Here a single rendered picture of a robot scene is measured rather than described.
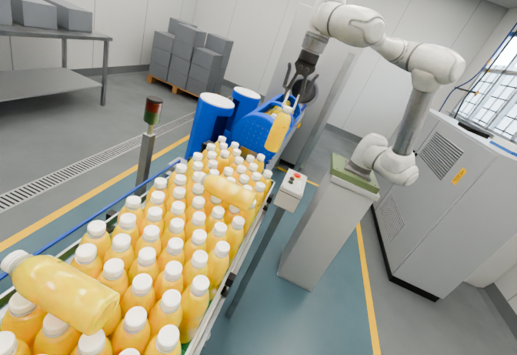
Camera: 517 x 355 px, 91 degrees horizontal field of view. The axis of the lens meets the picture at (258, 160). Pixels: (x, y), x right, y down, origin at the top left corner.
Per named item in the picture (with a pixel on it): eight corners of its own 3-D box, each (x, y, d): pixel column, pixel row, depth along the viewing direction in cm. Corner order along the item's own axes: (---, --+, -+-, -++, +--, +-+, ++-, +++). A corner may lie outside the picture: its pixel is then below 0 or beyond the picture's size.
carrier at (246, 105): (225, 157, 313) (206, 160, 292) (248, 88, 274) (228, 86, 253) (240, 170, 298) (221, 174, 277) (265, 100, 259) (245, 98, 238)
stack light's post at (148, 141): (129, 288, 160) (156, 134, 111) (125, 293, 157) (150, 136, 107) (124, 285, 161) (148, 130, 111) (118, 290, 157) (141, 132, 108)
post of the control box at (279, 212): (231, 313, 169) (291, 197, 124) (229, 319, 165) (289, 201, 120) (226, 310, 169) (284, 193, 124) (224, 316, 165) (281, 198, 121)
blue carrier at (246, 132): (292, 131, 228) (306, 102, 215) (268, 170, 150) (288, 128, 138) (264, 117, 231) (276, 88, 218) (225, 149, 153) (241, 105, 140)
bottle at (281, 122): (261, 143, 118) (277, 105, 111) (275, 146, 121) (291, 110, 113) (266, 151, 112) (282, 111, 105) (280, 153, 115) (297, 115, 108)
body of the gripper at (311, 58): (321, 55, 101) (311, 78, 105) (301, 47, 102) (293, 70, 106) (320, 55, 94) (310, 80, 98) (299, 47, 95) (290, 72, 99)
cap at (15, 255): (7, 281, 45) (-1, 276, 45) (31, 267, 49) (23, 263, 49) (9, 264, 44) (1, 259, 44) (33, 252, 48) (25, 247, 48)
